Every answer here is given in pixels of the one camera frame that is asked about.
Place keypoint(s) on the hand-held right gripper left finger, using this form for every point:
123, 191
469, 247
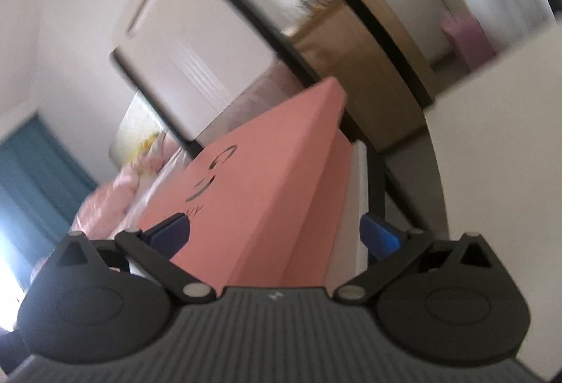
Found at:
171, 236

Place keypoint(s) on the cream quilted headboard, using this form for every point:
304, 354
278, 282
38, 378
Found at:
131, 132

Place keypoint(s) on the white desktop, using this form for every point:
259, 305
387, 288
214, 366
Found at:
505, 137

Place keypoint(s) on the pink container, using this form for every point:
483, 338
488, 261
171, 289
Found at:
467, 38

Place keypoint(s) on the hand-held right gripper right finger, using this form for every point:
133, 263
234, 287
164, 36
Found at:
380, 236

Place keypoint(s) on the blue curtain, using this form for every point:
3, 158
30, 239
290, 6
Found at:
35, 172

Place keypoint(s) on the pink cardboard box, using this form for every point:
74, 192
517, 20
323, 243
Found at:
316, 225

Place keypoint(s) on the yellow plush toy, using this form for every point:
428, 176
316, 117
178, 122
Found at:
148, 143

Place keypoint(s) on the salmon pink box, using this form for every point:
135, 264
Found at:
246, 189

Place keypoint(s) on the wooden nightstand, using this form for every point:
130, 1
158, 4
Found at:
351, 71

